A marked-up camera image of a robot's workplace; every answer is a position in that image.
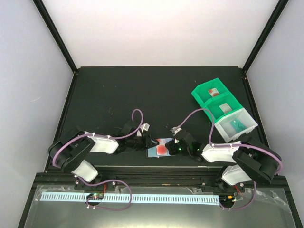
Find black card holder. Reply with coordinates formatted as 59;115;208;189
146;138;173;158

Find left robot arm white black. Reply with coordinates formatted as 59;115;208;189
48;120;159;190

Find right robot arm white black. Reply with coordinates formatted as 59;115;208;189
167;127;283;191

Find grey card in bin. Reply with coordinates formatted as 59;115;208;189
219;103;232;114

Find teal card in bin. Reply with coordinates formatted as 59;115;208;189
230;118;247;133

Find red white card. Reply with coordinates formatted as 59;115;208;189
208;88;220;97

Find green bin middle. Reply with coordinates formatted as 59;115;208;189
204;92;243;123

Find green bin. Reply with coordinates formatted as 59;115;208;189
191;78;229;108
204;92;243;123

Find green bin far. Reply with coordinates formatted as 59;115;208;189
191;78;229;108

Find white translucent bin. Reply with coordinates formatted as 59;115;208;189
215;108;258;143

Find right controller board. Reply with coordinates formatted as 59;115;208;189
219;195;244;203

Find controller board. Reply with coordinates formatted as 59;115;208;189
219;195;244;203
86;193;104;200

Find left controller board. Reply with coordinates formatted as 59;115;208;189
86;193;104;200

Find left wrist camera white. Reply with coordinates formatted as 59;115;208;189
137;123;150;137

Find purple cable loop front left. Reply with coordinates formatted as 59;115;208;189
78;177;135;211

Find purple cable loop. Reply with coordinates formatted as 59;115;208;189
218;181;258;211
78;177;135;211

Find purple cable loop front right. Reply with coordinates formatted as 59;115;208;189
218;181;258;211

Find white slotted cable duct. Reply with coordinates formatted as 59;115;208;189
40;192;219;206

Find black aluminium rail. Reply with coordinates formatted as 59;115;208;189
35;165;288;188

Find left frame post black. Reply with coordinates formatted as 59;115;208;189
32;0;78;74

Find frame post black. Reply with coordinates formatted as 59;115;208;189
241;0;290;73
32;0;78;74

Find right frame post black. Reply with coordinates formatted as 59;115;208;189
241;0;290;73

